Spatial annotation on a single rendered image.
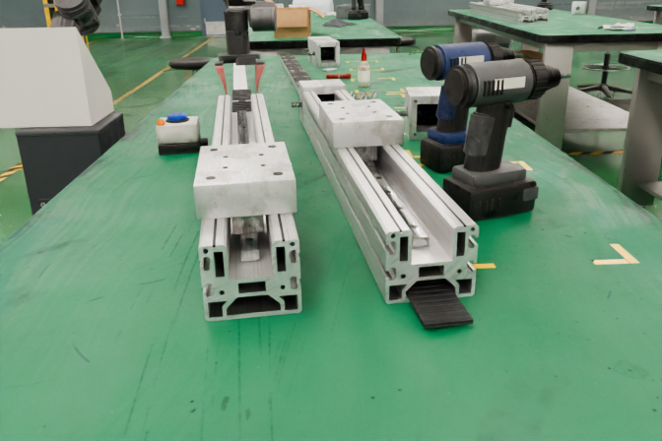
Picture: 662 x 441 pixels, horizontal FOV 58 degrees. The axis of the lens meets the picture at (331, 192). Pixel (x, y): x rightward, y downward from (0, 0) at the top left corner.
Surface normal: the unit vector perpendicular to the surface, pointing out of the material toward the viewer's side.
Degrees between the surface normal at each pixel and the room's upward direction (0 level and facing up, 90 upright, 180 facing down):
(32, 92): 90
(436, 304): 0
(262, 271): 0
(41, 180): 90
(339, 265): 0
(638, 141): 90
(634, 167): 90
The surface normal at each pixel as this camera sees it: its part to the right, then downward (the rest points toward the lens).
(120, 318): -0.02, -0.94
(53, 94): 0.03, 0.34
